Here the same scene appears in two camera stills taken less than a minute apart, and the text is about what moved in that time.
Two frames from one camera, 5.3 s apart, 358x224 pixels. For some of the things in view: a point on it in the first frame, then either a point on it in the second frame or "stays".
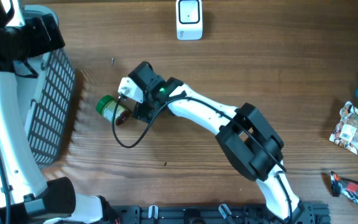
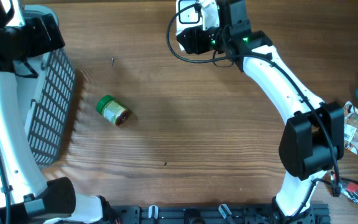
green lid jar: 106,106 stays
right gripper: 146,108 → 194,36
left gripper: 42,45 stays
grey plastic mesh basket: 47,85 stays
